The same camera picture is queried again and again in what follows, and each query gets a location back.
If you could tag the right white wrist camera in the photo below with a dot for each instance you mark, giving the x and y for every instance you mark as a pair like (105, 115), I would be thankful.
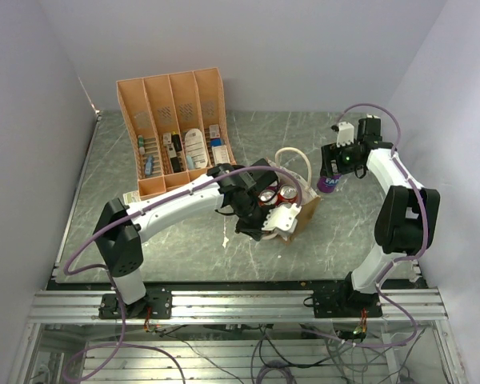
(345, 133)

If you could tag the white label box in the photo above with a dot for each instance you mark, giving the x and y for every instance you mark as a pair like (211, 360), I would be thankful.
(220, 154)

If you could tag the pink desk organizer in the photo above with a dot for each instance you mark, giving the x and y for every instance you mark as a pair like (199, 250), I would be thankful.
(154, 107)

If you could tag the burlap canvas tote bag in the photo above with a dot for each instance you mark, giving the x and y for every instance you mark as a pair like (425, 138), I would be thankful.
(307, 199)

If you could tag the aluminium rail frame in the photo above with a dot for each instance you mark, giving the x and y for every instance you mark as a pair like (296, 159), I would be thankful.
(250, 303)

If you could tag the small white red box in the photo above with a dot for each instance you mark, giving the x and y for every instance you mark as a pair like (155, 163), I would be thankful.
(130, 197)

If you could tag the black marker pen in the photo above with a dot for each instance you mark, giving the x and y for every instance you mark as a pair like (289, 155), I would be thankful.
(176, 141)

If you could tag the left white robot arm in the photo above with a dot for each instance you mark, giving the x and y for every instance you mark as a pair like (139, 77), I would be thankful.
(123, 228)

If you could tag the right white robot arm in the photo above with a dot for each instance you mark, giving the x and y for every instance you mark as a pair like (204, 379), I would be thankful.
(405, 225)

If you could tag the white oval device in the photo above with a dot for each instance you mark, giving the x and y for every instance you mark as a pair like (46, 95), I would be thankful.
(195, 149)

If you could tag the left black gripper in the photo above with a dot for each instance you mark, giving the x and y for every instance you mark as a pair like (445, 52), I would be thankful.
(256, 231)

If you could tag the purple fanta can back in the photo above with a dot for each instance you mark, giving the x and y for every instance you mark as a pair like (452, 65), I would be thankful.
(328, 184)

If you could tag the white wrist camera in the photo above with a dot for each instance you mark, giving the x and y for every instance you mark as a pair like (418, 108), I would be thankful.
(345, 133)
(282, 219)

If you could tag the red cola can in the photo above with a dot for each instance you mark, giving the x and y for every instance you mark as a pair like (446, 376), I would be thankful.
(287, 194)
(268, 198)

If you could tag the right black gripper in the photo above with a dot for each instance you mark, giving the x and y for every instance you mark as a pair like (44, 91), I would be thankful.
(332, 152)

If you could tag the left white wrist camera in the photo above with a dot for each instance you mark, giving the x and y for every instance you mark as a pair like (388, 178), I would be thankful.
(282, 219)

